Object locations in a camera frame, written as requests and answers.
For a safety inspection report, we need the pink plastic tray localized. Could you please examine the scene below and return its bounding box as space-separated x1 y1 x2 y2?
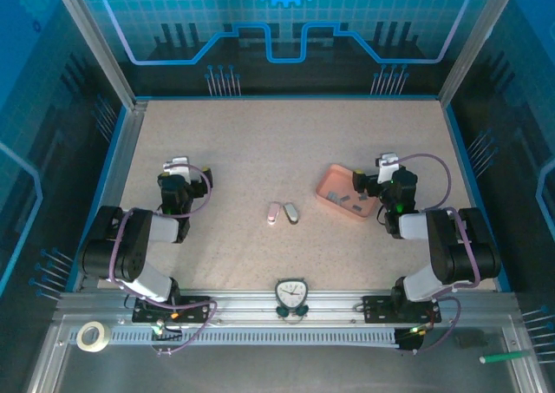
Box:
315 163 379 224

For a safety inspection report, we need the grey mini stapler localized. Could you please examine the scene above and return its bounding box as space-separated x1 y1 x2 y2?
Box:
282 200 300 226

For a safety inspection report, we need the small green alarm clock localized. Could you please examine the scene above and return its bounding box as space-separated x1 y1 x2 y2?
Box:
274 278 310 324

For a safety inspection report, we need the white tape roll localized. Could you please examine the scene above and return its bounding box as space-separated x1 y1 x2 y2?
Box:
75 321 110 353

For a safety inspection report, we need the green marker pen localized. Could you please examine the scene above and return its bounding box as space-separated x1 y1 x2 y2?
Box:
479 349 532 365

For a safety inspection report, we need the aluminium side frame rail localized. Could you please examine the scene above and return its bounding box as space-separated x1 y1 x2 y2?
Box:
71 102 148 294

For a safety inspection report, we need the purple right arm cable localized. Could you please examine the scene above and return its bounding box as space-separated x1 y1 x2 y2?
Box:
392 153 482 356

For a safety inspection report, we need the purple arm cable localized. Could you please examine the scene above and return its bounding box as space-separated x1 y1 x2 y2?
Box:
106 162 219 357
392 153 482 356

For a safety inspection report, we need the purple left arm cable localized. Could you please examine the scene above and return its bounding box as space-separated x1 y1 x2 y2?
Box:
106 162 219 357

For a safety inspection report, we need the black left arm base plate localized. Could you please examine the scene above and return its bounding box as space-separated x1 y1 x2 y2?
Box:
131 295 212 324

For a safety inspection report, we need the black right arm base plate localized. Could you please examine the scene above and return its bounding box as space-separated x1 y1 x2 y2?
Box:
361 295 442 324

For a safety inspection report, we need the aluminium mounting rail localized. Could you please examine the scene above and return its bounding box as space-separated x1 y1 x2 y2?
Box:
54 287 519 327

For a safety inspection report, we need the aluminium left frame post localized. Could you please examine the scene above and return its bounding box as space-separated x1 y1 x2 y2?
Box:
48 0 148 113

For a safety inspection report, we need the aluminium frame post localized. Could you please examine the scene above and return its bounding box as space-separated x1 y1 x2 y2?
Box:
48 0 148 113
438 0 508 106

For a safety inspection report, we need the slotted grey cable duct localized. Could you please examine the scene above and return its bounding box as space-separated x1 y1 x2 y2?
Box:
69 326 401 349

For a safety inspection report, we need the aluminium right frame post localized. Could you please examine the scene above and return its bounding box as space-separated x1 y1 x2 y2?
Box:
438 0 508 106

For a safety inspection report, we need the aluminium front frame profile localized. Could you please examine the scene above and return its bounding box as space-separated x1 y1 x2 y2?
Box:
501 323 550 393
25 323 73 393

